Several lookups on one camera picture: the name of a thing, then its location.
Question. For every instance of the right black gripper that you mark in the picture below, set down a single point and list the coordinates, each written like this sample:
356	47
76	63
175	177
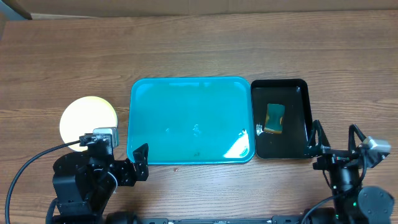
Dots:
329	158

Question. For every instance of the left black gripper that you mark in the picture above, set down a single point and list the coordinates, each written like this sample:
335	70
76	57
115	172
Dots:
129	177

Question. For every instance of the black water tray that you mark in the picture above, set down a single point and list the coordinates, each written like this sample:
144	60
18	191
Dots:
297	120

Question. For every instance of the green yellow scrub sponge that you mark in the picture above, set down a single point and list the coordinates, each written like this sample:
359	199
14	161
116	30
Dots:
274	118

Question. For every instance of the green rimmed plate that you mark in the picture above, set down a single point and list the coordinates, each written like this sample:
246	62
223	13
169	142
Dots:
84	115

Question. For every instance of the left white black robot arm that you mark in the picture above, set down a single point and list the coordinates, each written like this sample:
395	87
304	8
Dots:
85	181

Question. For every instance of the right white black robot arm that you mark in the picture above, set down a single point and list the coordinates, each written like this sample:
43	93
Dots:
344	172

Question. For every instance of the teal plastic serving tray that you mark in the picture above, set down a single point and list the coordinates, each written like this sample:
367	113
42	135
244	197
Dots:
200	120

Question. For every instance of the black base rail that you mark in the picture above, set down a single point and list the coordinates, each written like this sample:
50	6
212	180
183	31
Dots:
217	221

